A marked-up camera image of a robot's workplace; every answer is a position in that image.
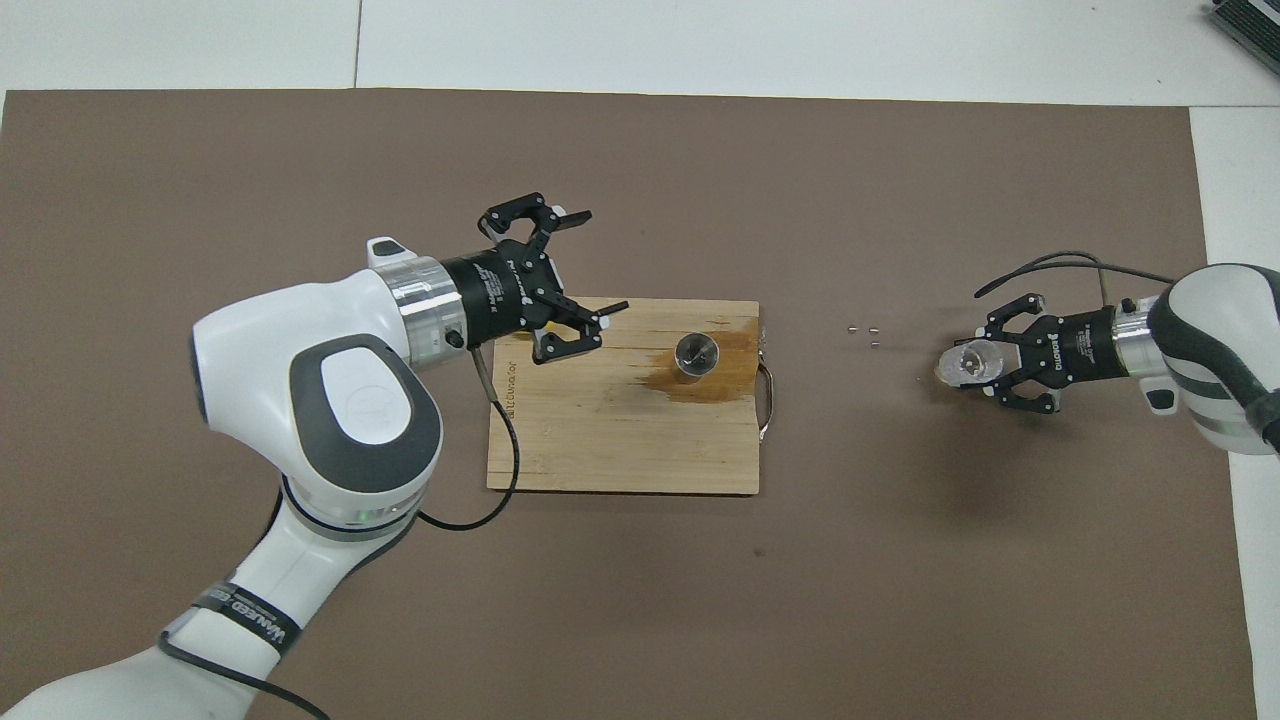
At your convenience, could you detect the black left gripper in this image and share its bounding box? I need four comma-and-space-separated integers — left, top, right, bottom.
440, 192, 631, 366

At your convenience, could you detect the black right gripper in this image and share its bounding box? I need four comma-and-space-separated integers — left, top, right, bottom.
975, 293, 1119, 414

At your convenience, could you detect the clear glass cup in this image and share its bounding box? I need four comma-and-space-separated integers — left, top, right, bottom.
935, 338, 1004, 391

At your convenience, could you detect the metal jigger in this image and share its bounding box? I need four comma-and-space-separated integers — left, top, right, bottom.
675, 333, 719, 383

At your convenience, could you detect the wooden cutting board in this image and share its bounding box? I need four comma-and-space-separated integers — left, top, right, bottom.
486, 298, 776, 496

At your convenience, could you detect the brown table mat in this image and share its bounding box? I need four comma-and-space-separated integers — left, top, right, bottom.
0, 88, 1259, 720

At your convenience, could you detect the grey ribbed device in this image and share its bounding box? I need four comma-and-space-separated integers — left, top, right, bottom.
1205, 0, 1280, 51

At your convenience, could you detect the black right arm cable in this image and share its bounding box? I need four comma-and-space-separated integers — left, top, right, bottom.
975, 250, 1176, 301

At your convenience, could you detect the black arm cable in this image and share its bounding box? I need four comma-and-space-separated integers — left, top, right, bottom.
158, 343, 523, 720
975, 250, 1176, 301

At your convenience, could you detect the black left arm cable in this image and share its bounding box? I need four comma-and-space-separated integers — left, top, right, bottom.
158, 343, 523, 720

